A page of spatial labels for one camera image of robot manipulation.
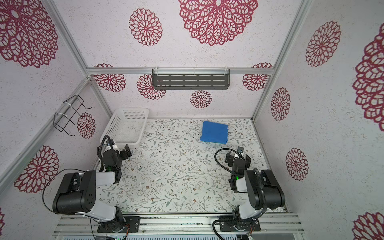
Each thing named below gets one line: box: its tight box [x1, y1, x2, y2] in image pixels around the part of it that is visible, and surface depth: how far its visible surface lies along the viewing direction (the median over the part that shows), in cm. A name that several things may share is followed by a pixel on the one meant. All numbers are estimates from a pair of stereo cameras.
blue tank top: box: [200, 121, 229, 145], surface depth 111 cm
